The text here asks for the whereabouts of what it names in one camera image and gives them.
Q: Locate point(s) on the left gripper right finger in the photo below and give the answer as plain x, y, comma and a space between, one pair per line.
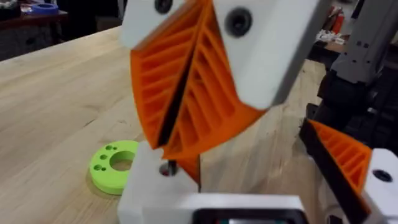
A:
348, 158

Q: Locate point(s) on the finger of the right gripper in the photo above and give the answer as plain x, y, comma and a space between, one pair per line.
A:
158, 77
258, 62

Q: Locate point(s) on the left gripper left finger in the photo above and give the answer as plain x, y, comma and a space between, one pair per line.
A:
146, 193

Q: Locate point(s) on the small metal screw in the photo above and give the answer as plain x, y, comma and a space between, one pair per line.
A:
168, 168

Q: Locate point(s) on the green disc with holes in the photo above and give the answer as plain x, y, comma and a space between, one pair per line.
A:
104, 180

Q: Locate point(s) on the heap of white parts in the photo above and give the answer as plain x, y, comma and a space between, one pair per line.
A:
329, 36

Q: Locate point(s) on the red bottle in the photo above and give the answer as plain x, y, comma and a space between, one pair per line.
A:
338, 23

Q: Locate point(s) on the blue tape roll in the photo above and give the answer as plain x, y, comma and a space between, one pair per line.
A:
45, 8

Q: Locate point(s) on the dark wooden side table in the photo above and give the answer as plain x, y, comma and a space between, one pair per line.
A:
28, 28

